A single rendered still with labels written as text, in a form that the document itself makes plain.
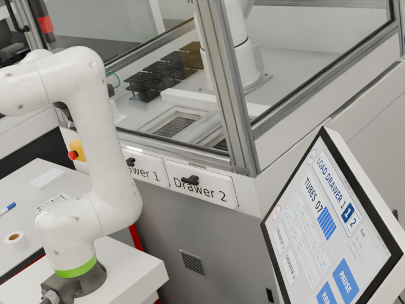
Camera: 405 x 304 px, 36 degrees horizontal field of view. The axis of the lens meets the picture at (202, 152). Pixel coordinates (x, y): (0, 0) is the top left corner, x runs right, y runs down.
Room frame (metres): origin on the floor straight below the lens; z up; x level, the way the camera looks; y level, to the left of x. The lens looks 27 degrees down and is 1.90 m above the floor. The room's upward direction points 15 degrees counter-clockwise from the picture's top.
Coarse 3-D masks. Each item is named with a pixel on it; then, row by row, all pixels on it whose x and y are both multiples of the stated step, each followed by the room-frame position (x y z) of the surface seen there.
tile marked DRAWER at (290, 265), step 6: (288, 252) 1.14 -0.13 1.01; (288, 258) 1.13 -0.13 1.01; (294, 258) 1.11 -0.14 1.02; (282, 264) 1.13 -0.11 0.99; (288, 264) 1.11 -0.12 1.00; (294, 264) 1.09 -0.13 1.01; (288, 270) 1.10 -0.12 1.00; (294, 270) 1.08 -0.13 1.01; (300, 270) 1.06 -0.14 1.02; (288, 276) 1.08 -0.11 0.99; (294, 276) 1.06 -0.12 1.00; (288, 282) 1.07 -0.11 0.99
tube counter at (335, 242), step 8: (320, 200) 1.15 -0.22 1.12; (320, 208) 1.13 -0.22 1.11; (328, 208) 1.10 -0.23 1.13; (320, 216) 1.11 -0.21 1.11; (328, 216) 1.08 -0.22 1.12; (320, 224) 1.09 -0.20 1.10; (328, 224) 1.06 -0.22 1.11; (336, 224) 1.04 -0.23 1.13; (328, 232) 1.05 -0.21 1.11; (336, 232) 1.02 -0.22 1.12; (328, 240) 1.03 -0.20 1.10; (336, 240) 1.01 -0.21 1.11; (344, 240) 0.99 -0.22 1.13; (336, 248) 0.99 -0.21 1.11; (336, 256) 0.98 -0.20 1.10
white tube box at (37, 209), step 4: (56, 196) 2.09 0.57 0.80; (60, 196) 2.09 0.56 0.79; (64, 196) 2.07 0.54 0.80; (48, 200) 2.07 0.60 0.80; (52, 200) 2.07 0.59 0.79; (56, 200) 2.06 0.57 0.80; (40, 204) 2.05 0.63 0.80; (36, 208) 2.04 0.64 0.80; (40, 208) 2.03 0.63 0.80; (36, 212) 2.02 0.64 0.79
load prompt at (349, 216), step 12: (324, 156) 1.24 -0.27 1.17; (324, 168) 1.21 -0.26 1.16; (324, 180) 1.18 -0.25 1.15; (336, 180) 1.14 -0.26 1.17; (336, 192) 1.11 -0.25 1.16; (348, 192) 1.07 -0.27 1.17; (336, 204) 1.08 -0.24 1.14; (348, 204) 1.04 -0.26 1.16; (348, 216) 1.02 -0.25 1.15; (360, 216) 0.99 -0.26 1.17; (348, 228) 1.00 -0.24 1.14
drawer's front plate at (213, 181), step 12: (168, 168) 1.87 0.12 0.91; (180, 168) 1.82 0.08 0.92; (192, 168) 1.79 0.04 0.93; (180, 180) 1.84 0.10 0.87; (204, 180) 1.74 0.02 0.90; (216, 180) 1.70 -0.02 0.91; (228, 180) 1.67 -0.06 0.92; (192, 192) 1.80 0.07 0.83; (216, 192) 1.71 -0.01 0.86; (228, 192) 1.67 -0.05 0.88; (228, 204) 1.68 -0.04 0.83
